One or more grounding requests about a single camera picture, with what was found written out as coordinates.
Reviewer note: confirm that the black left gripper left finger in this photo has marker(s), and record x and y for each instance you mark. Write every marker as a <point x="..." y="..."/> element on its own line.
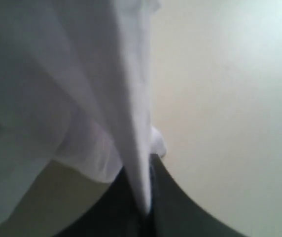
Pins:
<point x="113" y="215"/>

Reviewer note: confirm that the white t-shirt with red lettering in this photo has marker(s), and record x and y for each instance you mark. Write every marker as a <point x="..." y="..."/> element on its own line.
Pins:
<point x="74" y="86"/>

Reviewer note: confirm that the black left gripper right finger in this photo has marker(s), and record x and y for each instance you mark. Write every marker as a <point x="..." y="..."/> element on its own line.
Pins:
<point x="175" y="214"/>

